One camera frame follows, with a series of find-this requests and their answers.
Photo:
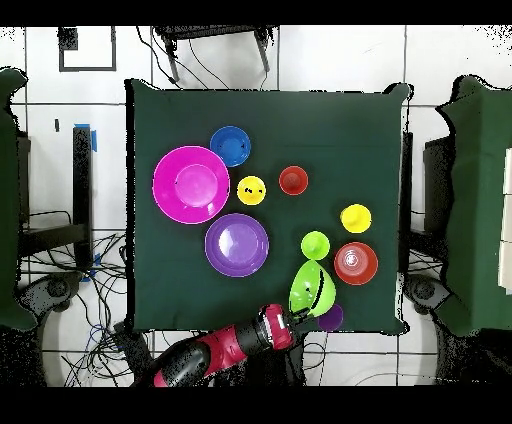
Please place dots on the purple cup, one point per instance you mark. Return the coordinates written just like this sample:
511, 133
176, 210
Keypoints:
332, 320

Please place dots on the black metal stand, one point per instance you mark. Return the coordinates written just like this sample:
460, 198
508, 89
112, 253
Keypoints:
82, 180

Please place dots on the grey robot pedestal leg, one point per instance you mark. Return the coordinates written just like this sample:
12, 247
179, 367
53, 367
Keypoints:
424, 290
56, 288

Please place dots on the green cup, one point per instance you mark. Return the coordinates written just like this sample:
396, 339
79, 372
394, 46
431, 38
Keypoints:
315, 244

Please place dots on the black tripod stand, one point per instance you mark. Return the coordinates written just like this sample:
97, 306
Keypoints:
208, 32

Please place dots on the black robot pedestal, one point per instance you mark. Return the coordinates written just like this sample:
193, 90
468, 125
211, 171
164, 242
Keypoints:
280, 364

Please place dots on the purple bowl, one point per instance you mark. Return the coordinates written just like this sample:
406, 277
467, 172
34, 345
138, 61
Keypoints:
236, 246

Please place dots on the pink bowl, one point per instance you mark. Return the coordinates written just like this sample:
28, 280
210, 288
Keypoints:
190, 184

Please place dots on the dark green tablecloth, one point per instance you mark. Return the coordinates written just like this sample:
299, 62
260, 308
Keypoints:
340, 132

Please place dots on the green bowl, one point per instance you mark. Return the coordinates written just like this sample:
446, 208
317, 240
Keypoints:
304, 284

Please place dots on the neighbouring green-clothed table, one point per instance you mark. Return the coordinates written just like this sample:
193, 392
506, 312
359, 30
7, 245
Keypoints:
476, 200
8, 200

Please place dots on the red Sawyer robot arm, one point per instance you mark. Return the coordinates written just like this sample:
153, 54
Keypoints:
216, 352

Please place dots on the yellow ribbed cup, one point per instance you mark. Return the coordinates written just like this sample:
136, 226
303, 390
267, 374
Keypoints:
251, 196

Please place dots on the blue bowl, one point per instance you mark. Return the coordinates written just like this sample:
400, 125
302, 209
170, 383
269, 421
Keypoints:
230, 146

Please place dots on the blue tape strip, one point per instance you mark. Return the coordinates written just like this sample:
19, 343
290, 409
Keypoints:
94, 142

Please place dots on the orange cup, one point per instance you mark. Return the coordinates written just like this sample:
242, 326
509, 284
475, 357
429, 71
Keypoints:
293, 180

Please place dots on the tall yellow cup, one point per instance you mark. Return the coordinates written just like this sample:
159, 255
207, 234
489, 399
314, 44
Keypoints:
356, 218

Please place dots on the orange bowl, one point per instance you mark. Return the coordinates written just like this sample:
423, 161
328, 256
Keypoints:
366, 264

